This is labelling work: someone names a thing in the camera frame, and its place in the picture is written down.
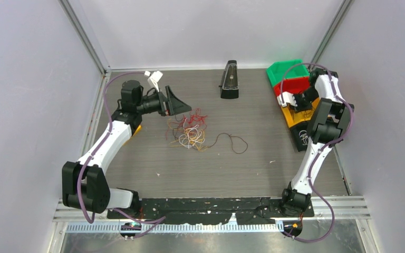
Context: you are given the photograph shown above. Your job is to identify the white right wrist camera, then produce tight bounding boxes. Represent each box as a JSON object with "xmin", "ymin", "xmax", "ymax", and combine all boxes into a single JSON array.
[{"xmin": 277, "ymin": 92, "xmax": 297, "ymax": 108}]

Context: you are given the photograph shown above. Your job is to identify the red cable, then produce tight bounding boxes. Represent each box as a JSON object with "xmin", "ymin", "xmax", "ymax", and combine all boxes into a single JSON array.
[{"xmin": 166, "ymin": 107, "xmax": 209, "ymax": 140}]

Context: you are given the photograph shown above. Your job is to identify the black plastic bin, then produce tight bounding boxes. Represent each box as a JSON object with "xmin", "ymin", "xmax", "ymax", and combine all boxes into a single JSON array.
[{"xmin": 289, "ymin": 121, "xmax": 308, "ymax": 152}]

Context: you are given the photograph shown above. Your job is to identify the green plastic bin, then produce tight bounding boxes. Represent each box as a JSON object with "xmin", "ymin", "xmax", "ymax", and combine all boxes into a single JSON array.
[{"xmin": 266, "ymin": 59, "xmax": 309, "ymax": 87}]

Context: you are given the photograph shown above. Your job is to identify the yellow triangular plastic piece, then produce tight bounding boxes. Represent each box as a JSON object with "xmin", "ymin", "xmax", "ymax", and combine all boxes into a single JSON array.
[{"xmin": 123, "ymin": 125, "xmax": 142, "ymax": 145}]

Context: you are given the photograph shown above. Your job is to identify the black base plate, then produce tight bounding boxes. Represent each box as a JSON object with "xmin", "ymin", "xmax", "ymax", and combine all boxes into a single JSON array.
[{"xmin": 107, "ymin": 197, "xmax": 314, "ymax": 225}]

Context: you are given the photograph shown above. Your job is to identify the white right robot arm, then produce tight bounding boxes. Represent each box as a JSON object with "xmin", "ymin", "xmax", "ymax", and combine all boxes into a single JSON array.
[{"xmin": 277, "ymin": 66, "xmax": 354, "ymax": 216}]

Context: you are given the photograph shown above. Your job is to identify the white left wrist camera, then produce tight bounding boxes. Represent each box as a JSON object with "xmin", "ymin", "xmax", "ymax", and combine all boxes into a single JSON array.
[{"xmin": 143, "ymin": 70, "xmax": 163, "ymax": 92}]

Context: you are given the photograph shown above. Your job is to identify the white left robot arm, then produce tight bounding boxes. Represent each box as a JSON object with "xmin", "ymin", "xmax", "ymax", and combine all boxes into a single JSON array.
[{"xmin": 62, "ymin": 80, "xmax": 192, "ymax": 218}]

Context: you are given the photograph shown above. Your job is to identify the black metronome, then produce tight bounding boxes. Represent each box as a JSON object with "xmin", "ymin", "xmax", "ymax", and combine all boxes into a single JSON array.
[{"xmin": 219, "ymin": 60, "xmax": 239, "ymax": 99}]

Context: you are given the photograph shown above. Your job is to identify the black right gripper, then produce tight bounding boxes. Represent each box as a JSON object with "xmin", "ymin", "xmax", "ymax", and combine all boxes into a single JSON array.
[{"xmin": 288, "ymin": 86, "xmax": 320, "ymax": 113}]

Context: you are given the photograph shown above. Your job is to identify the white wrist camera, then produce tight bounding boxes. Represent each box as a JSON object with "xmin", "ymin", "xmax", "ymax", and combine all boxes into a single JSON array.
[
  {"xmin": 277, "ymin": 92, "xmax": 297, "ymax": 108},
  {"xmin": 143, "ymin": 70, "xmax": 163, "ymax": 92}
]

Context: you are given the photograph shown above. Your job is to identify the white cable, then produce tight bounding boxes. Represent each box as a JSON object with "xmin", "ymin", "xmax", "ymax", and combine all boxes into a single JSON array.
[{"xmin": 178, "ymin": 124, "xmax": 207, "ymax": 150}]

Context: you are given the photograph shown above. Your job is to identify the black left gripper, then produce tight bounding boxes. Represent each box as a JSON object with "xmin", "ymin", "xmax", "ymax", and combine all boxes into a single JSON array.
[{"xmin": 136, "ymin": 86, "xmax": 191, "ymax": 116}]

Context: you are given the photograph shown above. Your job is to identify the red plastic bin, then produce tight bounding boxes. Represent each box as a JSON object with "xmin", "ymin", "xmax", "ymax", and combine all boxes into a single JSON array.
[{"xmin": 283, "ymin": 76, "xmax": 310, "ymax": 94}]

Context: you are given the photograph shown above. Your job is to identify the yellow plastic bin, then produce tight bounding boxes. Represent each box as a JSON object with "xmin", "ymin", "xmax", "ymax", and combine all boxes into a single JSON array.
[{"xmin": 281, "ymin": 98, "xmax": 320, "ymax": 128}]

